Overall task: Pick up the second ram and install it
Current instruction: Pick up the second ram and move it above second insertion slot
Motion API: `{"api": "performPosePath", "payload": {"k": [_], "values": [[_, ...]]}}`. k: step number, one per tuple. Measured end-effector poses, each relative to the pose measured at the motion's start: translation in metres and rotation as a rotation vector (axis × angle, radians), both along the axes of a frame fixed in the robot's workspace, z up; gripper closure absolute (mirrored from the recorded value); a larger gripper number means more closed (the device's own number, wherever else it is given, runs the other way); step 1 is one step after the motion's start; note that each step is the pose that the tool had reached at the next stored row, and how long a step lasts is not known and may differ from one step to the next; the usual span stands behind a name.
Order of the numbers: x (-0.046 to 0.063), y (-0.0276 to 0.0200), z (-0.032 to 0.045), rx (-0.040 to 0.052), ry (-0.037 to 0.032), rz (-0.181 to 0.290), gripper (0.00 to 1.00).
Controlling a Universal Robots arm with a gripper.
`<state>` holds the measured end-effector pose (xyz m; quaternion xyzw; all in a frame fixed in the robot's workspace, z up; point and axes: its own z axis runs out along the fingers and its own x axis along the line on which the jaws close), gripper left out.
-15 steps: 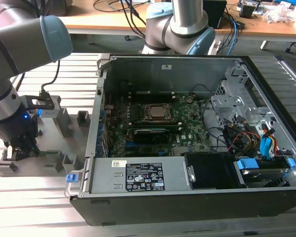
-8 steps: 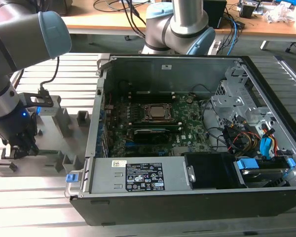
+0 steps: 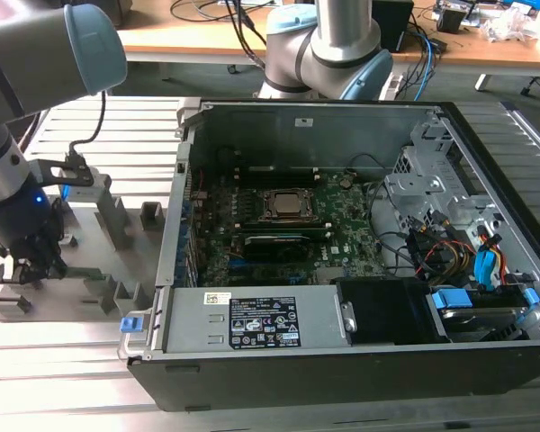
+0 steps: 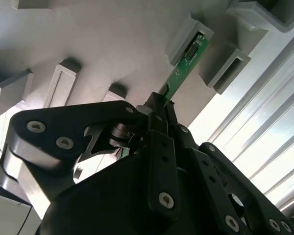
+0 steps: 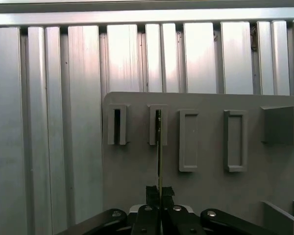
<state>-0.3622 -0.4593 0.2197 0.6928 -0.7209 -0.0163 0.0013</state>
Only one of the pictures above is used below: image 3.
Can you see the metal drive cage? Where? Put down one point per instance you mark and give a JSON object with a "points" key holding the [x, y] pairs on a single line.
{"points": [[414, 184]]}

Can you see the silver coin battery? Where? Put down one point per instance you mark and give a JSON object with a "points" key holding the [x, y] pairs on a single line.
{"points": [[347, 182]]}

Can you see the black fan shroud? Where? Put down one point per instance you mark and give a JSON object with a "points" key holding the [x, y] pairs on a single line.
{"points": [[387, 310]]}

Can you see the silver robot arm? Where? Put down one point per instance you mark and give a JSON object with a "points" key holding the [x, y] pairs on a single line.
{"points": [[36, 58]]}

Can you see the black RAM slot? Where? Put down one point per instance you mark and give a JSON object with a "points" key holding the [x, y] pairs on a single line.
{"points": [[279, 181], [281, 223], [281, 230]]}

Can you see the white power strip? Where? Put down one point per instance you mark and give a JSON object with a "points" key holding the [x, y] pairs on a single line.
{"points": [[392, 86]]}

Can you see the green motherboard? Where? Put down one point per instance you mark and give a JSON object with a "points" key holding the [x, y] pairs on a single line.
{"points": [[342, 234]]}

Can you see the open black PC case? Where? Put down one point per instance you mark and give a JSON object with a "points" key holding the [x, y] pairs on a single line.
{"points": [[297, 382]]}

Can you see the grey parts rack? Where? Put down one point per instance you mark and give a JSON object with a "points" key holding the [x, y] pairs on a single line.
{"points": [[130, 265]]}

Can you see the grey power supply unit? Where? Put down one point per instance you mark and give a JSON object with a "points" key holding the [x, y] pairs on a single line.
{"points": [[198, 324]]}

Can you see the wooden desk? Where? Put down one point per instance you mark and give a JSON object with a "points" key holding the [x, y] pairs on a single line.
{"points": [[184, 42]]}

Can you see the black upright box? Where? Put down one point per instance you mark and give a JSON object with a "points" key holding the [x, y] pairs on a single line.
{"points": [[393, 18]]}

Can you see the small black device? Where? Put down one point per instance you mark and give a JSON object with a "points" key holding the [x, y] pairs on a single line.
{"points": [[452, 18]]}

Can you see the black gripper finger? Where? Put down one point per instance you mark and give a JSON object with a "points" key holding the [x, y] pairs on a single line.
{"points": [[51, 267], [23, 270]]}

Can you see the CPU socket metal frame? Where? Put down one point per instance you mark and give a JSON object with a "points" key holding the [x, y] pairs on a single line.
{"points": [[261, 204]]}

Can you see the green RAM stick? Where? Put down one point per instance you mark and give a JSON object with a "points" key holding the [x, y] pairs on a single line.
{"points": [[281, 169], [85, 272]]}

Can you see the black graphics card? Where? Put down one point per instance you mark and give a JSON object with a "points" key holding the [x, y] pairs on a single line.
{"points": [[276, 247]]}

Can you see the clear plastic bags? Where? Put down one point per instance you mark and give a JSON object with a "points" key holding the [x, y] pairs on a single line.
{"points": [[508, 24]]}

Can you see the hard disk in blue carrier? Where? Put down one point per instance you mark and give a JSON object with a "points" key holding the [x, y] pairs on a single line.
{"points": [[452, 299]]}

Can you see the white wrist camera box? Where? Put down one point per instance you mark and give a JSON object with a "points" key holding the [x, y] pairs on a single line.
{"points": [[94, 189]]}

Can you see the blue case latch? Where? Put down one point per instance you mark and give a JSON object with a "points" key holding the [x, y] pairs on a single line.
{"points": [[131, 325]]}

